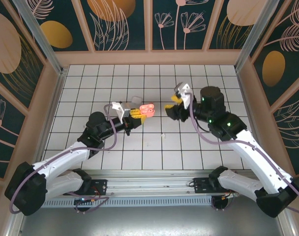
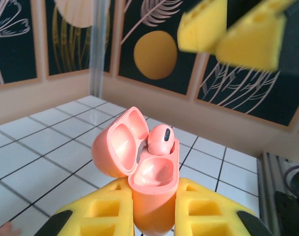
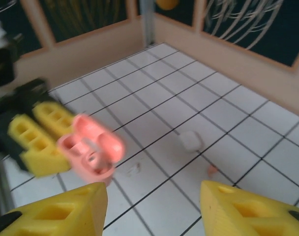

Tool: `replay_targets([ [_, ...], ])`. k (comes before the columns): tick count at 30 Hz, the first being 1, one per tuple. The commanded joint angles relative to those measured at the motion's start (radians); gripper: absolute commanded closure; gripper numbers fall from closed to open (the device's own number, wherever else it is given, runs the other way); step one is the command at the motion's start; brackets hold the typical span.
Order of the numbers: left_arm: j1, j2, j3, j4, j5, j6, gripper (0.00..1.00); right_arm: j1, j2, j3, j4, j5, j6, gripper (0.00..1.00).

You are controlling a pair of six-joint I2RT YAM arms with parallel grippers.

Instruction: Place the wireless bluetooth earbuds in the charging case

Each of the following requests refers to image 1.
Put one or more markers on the aluminium frame post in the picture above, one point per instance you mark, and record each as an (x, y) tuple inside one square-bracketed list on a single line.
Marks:
[(257, 32), (41, 37)]

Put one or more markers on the grey sheet metal plate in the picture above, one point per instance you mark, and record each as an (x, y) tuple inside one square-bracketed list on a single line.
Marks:
[(149, 221)]

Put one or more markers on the aluminium side rail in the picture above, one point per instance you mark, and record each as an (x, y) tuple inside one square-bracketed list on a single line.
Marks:
[(55, 98), (244, 98)]

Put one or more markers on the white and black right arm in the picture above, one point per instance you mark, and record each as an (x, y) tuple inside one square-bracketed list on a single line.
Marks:
[(250, 152)]

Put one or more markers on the pink earbud charging case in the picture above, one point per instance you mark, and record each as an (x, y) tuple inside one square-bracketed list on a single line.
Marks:
[(147, 108)]

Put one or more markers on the white earbud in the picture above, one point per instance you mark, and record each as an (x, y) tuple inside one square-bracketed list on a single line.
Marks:
[(163, 135)]

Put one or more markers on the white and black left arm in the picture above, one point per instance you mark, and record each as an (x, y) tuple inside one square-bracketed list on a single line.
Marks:
[(61, 157)]

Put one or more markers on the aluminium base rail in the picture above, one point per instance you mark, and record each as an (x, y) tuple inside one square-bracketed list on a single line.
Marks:
[(149, 183)]

